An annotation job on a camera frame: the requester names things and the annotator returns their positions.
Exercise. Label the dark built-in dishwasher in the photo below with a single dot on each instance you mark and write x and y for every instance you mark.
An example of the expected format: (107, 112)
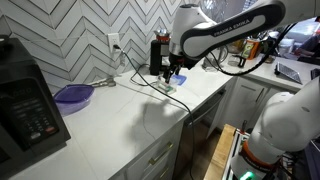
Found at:
(204, 111)

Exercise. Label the white drawer front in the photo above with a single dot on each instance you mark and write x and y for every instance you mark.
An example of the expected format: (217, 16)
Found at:
(146, 153)

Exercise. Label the white cabinet door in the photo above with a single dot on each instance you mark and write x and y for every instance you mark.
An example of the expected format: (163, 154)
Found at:
(240, 100)

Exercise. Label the grey grid tablet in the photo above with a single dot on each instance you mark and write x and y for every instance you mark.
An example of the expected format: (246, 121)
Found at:
(288, 71)

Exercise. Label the white wall outlet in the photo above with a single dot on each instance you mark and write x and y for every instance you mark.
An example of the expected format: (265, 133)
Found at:
(112, 39)

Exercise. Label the purple lidded food container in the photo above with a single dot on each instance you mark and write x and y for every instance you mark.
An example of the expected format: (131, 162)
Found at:
(73, 95)

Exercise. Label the orange bottle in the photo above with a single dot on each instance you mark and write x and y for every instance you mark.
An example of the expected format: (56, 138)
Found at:
(250, 48)

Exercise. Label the blue plastic lid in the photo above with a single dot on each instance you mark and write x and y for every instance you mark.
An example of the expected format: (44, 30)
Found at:
(181, 80)

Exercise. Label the black microwave oven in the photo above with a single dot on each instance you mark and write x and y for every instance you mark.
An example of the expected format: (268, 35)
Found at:
(26, 110)

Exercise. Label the black coffee grinder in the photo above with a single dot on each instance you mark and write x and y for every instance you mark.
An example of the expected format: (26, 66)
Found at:
(154, 56)

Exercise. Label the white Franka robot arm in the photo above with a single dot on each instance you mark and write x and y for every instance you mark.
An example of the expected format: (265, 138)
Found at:
(233, 26)

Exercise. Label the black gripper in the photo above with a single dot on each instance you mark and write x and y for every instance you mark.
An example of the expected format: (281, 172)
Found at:
(176, 60)

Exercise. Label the metal kitchen tongs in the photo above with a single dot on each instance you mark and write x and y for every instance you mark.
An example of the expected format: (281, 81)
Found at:
(108, 82)

